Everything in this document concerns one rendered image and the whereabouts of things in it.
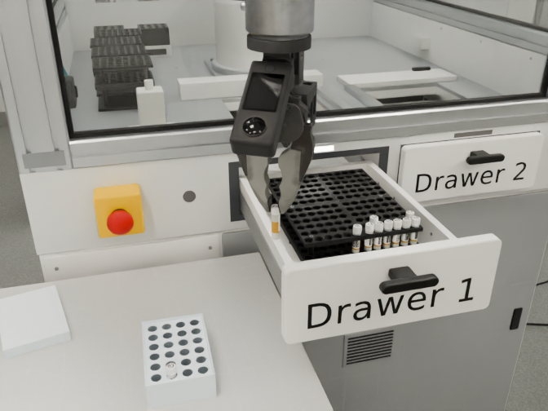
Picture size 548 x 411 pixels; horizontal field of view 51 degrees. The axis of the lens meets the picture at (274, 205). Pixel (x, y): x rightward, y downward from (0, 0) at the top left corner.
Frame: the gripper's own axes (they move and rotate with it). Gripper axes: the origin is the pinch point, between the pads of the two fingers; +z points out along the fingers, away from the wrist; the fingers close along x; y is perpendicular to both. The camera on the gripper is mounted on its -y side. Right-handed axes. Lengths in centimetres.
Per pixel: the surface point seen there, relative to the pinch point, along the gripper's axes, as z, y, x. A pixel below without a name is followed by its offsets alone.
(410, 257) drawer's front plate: 5.8, 1.7, -16.9
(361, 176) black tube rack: 8.0, 29.5, -7.7
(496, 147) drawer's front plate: 7, 46, -31
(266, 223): 8.6, 10.5, 3.9
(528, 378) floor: 98, 91, -59
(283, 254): 8.5, 2.6, -0.6
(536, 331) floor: 98, 116, -65
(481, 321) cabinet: 50, 51, -35
